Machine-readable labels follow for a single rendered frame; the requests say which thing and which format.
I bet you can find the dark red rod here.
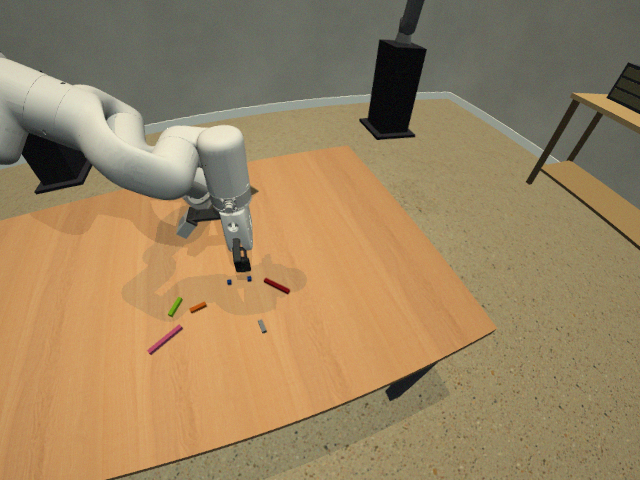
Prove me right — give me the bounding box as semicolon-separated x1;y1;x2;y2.
264;278;290;294

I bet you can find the pink rod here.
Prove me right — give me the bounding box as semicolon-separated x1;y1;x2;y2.
147;325;183;355

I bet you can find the orange rod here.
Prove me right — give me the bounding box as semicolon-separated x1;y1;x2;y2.
189;301;207;314

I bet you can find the lime green rod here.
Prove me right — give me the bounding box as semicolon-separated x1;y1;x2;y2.
168;297;183;317

